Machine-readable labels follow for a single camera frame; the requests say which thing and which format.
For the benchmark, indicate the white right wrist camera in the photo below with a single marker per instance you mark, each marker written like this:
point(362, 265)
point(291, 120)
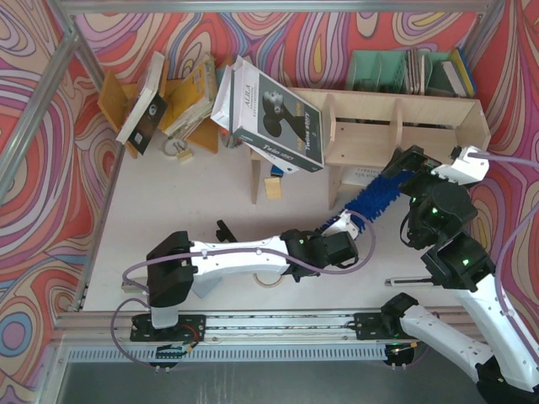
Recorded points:
point(465, 169)

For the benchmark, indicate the gold binder clip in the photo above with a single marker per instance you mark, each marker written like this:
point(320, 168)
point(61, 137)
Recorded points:
point(184, 154)

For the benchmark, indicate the blue and yellow book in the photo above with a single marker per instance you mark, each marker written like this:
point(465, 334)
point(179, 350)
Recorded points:
point(459, 74)

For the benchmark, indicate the white spiral notebook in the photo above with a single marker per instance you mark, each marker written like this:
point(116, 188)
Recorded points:
point(360, 176)

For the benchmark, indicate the small blue sharpener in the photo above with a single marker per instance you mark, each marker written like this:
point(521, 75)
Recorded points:
point(276, 172)

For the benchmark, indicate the large Twins story book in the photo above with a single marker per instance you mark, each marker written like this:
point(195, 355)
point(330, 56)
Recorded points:
point(269, 118)

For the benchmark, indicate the teal desk file organizer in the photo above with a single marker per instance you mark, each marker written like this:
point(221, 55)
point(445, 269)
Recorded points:
point(412, 71)

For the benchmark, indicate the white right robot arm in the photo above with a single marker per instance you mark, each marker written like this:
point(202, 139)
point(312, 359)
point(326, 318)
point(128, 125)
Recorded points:
point(504, 366)

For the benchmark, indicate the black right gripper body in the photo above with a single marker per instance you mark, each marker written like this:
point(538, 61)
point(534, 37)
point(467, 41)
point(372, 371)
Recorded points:
point(409, 158)

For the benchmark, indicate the stack of yellow books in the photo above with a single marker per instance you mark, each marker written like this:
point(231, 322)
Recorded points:
point(191, 101)

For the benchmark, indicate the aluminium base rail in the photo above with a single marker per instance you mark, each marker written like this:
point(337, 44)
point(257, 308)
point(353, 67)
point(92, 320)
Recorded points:
point(241, 327)

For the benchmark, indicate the white and black paperback book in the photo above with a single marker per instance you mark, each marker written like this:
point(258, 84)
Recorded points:
point(145, 107)

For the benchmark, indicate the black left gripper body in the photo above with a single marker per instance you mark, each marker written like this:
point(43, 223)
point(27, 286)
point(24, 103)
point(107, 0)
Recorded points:
point(342, 247)

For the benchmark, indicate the blue microfiber duster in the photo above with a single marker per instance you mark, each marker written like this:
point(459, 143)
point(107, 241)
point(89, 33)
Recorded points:
point(372, 201)

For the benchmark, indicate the light wooden bookshelf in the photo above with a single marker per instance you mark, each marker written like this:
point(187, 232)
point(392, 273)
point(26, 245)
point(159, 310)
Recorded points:
point(364, 129)

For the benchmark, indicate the pen cup with pens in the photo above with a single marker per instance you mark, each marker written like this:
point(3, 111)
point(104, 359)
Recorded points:
point(228, 140)

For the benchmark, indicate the yellow wooden book rack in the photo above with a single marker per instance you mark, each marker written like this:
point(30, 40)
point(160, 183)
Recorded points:
point(115, 100)

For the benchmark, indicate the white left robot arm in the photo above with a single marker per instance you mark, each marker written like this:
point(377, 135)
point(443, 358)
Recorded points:
point(177, 262)

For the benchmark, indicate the small grey stapler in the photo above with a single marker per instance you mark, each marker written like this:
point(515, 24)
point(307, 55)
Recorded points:
point(130, 288)

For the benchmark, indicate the yellow sticky note pad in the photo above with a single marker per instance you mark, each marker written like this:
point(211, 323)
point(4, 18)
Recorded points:
point(273, 189)

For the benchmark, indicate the beige masking tape roll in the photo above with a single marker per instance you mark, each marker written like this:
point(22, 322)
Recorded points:
point(267, 284)

